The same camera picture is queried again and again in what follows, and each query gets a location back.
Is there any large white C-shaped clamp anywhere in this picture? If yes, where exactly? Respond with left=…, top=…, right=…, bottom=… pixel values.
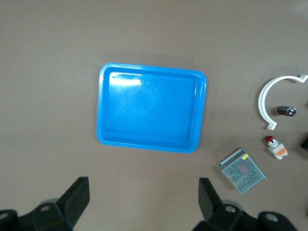
left=258, top=74, right=308, bottom=130

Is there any black cylindrical capacitor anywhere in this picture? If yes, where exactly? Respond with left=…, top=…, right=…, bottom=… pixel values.
left=277, top=105, right=297, bottom=116

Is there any metal mesh power supply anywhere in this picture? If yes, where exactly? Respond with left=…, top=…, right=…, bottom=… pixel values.
left=217, top=148, right=269, bottom=195

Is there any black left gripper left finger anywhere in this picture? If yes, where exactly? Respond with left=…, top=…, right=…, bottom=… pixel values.
left=0, top=177, right=90, bottom=231

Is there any blue plastic tray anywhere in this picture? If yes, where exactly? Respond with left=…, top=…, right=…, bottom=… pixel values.
left=95, top=63, right=207, bottom=154

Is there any red push button orange block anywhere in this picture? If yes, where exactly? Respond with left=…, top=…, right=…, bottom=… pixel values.
left=264, top=135, right=289, bottom=161

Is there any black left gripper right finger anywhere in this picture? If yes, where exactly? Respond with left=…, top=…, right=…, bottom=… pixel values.
left=192, top=177, right=300, bottom=231

